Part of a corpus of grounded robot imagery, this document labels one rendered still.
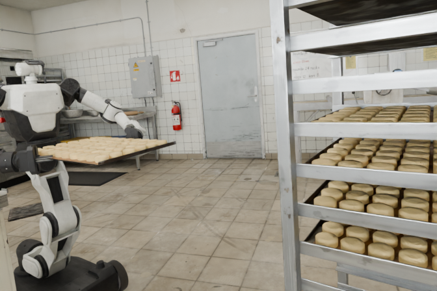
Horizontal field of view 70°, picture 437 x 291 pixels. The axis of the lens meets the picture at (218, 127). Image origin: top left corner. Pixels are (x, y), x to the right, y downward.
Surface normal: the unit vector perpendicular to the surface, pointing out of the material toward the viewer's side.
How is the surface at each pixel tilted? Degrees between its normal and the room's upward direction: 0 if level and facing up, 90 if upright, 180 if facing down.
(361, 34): 90
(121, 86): 90
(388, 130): 90
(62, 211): 66
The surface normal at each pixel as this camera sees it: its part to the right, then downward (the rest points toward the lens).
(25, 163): 0.18, 0.11
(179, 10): -0.31, 0.15
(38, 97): 0.82, 0.03
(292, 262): -0.56, 0.15
